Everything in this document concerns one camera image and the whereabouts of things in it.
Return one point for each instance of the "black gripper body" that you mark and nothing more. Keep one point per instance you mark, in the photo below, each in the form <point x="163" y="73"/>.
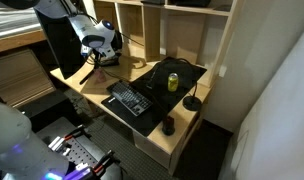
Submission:
<point x="96" y="56"/>

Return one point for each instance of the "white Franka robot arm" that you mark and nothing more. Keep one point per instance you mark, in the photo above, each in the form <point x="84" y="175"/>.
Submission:
<point x="102" y="33"/>

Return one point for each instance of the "yellow soda can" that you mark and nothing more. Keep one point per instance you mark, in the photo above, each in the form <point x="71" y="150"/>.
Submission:
<point x="173" y="83"/>

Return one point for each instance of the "black headphones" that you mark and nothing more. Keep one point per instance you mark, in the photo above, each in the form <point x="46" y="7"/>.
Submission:
<point x="120" y="43"/>

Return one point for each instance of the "black computer monitor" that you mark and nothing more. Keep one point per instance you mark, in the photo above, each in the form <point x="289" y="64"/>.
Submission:
<point x="63" y="53"/>

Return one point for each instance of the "black mechanical keyboard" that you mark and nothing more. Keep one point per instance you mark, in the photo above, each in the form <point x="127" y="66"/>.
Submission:
<point x="130" y="97"/>

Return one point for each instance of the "black low cabinet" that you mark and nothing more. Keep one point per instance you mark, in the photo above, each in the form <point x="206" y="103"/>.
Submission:
<point x="48" y="108"/>

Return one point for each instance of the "black desk mat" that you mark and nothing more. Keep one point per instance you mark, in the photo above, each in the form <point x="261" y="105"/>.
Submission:
<point x="165" y="96"/>

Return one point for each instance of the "wooden slatted drawer panel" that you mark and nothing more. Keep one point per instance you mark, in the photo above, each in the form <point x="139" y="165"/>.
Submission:
<point x="22" y="78"/>

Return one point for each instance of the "red black bar clamp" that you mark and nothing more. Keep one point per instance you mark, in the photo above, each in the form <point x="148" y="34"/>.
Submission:
<point x="98" y="165"/>
<point x="70" y="136"/>

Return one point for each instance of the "flat black object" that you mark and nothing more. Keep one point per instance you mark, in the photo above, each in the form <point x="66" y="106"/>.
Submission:
<point x="153" y="1"/>
<point x="192" y="2"/>

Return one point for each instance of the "perforated robot mounting table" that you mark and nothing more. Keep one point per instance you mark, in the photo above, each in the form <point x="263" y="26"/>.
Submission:
<point x="80" y="151"/>

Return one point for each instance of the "light wooden shelf hutch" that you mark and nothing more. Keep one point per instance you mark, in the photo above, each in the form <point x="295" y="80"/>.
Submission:
<point x="185" y="36"/>

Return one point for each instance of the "grey bed mattress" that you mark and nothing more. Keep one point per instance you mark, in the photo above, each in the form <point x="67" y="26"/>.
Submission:
<point x="12" y="20"/>

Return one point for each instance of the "light wooden desk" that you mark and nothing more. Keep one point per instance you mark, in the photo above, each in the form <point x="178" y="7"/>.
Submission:
<point x="178" y="126"/>

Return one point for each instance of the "black gooseneck desk lamp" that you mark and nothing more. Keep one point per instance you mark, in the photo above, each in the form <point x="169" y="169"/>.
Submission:
<point x="192" y="103"/>

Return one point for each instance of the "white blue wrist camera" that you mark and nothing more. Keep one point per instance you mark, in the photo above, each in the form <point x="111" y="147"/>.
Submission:
<point x="86" y="51"/>

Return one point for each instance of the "wooden bed frame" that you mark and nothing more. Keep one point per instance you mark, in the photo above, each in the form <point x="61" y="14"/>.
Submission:
<point x="15" y="41"/>

